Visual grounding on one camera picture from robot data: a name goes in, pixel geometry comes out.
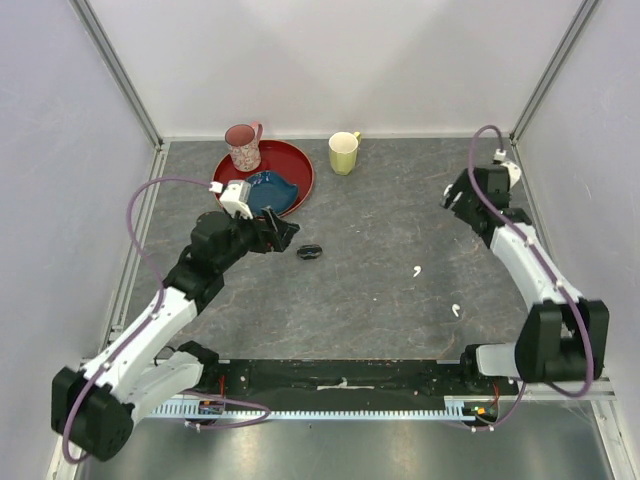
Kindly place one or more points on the black earbud charging case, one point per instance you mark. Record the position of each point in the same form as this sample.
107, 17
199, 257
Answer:
309, 252

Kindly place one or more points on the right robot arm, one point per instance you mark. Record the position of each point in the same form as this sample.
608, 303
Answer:
564, 335

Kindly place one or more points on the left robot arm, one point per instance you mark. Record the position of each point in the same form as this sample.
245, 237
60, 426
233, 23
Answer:
97, 407

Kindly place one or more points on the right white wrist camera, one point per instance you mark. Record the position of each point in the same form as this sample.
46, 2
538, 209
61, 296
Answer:
514, 172

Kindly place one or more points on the red round tray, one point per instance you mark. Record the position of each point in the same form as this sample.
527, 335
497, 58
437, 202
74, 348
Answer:
279, 156

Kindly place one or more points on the yellow-green mug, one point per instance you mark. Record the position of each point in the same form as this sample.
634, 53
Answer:
343, 151

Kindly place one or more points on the pink floral mug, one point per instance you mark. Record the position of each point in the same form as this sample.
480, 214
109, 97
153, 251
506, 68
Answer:
243, 144

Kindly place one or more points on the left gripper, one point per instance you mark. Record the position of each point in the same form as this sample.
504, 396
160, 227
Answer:
273, 233

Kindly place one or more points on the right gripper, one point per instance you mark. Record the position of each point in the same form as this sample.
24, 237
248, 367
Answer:
464, 184

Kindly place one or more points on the blue leaf-shaped dish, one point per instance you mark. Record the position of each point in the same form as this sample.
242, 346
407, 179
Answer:
270, 189

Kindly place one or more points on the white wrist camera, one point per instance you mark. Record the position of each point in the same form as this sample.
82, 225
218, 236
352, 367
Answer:
233, 198
514, 172

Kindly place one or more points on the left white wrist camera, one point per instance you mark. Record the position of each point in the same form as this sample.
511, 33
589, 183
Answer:
233, 198

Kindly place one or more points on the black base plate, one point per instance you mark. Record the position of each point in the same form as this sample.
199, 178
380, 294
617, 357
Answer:
348, 385

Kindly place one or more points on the light blue cable duct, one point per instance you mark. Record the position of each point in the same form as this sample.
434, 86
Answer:
195, 409

